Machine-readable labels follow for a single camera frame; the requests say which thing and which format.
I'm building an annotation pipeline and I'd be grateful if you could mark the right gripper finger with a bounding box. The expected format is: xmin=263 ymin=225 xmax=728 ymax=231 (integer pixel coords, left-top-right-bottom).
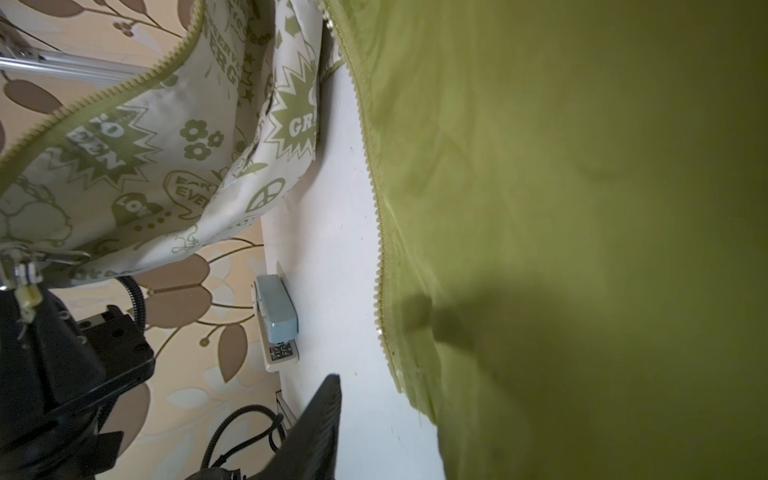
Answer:
xmin=255 ymin=374 xmax=342 ymax=480

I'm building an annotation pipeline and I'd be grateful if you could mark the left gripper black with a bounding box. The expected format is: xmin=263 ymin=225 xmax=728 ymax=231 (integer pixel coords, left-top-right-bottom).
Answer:
xmin=1 ymin=292 xmax=155 ymax=479

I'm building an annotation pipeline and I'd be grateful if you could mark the green jacket with patterned lining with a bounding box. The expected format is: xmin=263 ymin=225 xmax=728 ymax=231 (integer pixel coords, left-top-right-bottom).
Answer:
xmin=1 ymin=1 xmax=767 ymax=479

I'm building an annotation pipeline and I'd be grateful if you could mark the small grey white block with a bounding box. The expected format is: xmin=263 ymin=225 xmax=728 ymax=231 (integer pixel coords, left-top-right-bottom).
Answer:
xmin=251 ymin=274 xmax=299 ymax=373

